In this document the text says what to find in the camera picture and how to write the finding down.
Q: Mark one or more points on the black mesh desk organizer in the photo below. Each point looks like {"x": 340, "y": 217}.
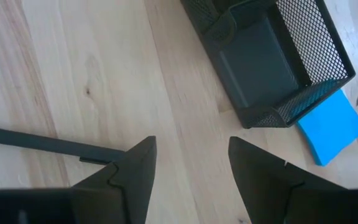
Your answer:
{"x": 259, "y": 62}

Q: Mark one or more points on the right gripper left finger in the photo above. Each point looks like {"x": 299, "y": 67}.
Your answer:
{"x": 132, "y": 186}

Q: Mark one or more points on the blue sticky note pad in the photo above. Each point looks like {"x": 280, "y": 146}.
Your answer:
{"x": 331, "y": 130}

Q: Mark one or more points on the black pen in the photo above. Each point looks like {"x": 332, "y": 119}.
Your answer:
{"x": 42, "y": 143}

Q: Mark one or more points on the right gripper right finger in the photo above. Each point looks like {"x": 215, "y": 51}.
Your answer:
{"x": 259, "y": 186}

